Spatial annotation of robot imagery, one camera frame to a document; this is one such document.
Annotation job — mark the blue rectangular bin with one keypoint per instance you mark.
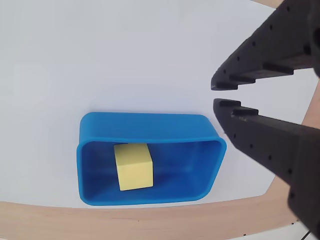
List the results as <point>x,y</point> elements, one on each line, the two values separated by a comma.
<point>150,127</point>

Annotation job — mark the white mat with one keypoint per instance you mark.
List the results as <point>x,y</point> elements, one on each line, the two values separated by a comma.
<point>125,62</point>

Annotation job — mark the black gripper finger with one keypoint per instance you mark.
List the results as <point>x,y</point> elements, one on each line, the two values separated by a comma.
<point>275,145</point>
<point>275,45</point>

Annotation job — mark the yellow cube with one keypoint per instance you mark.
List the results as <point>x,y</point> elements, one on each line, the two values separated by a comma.
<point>135,172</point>

